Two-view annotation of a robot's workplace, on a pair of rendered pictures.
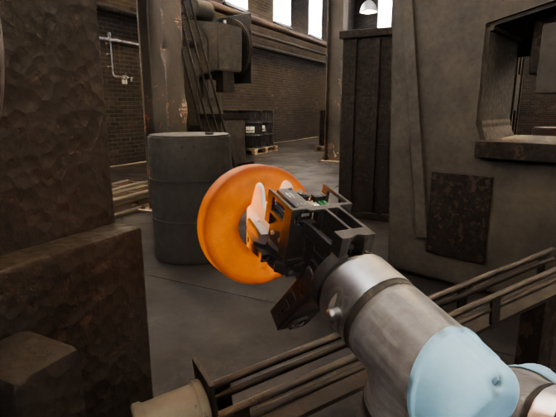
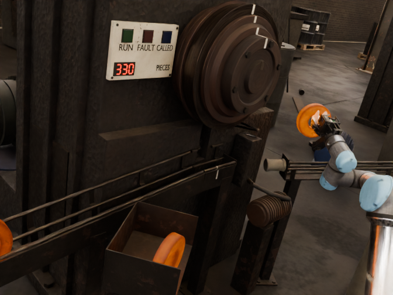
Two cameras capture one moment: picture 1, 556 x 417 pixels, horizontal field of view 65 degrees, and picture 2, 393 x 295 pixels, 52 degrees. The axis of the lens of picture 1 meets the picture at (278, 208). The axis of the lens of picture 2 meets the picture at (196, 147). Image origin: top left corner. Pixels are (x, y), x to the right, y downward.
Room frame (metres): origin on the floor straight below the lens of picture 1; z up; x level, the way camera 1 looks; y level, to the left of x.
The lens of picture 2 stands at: (-1.28, 0.09, 1.42)
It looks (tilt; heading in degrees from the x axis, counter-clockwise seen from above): 23 degrees down; 14
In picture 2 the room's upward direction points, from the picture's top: 11 degrees clockwise
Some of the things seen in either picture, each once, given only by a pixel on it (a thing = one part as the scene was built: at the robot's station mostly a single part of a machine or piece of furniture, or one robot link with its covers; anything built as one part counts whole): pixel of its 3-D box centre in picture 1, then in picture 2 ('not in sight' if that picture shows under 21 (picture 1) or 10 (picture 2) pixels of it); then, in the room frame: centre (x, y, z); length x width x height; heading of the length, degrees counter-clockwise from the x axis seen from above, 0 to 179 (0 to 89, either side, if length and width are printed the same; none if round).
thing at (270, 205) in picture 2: not in sight; (259, 243); (0.44, 0.10, 0.27); 0.22 x 0.13 x 0.53; 153
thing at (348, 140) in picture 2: not in sight; (334, 150); (2.40, -0.28, 0.17); 0.57 x 0.31 x 0.34; 173
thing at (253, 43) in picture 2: not in sight; (253, 75); (0.16, 0.29, 1.11); 0.28 x 0.06 x 0.28; 153
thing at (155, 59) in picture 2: not in sight; (144, 51); (-0.04, 0.62, 1.15); 0.26 x 0.02 x 0.18; 153
